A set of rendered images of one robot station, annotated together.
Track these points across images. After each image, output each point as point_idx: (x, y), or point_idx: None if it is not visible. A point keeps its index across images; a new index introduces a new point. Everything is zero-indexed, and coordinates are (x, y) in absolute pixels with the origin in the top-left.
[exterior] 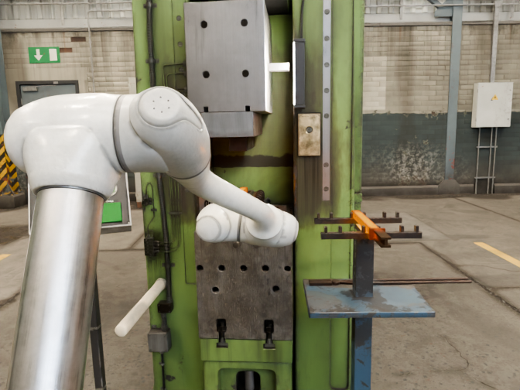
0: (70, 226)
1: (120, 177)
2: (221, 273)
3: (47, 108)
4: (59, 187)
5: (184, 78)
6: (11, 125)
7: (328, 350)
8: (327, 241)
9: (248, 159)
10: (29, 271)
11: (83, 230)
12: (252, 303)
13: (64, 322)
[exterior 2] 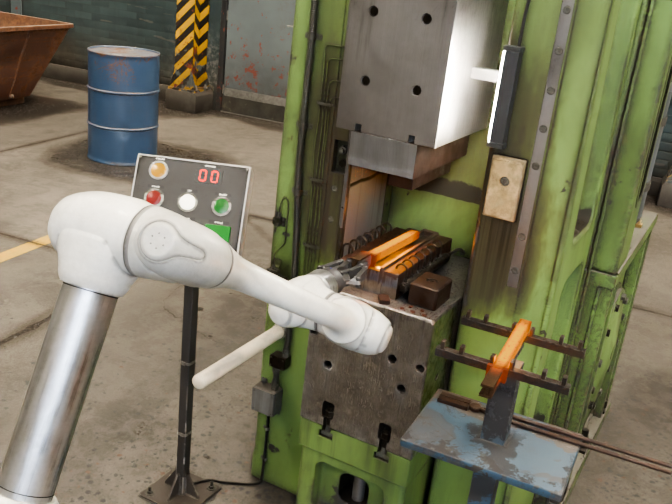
0: (76, 323)
1: (238, 193)
2: (338, 347)
3: (79, 212)
4: (75, 286)
5: None
6: (52, 218)
7: None
8: (502, 344)
9: (443, 184)
10: (41, 351)
11: (86, 328)
12: (369, 397)
13: (56, 400)
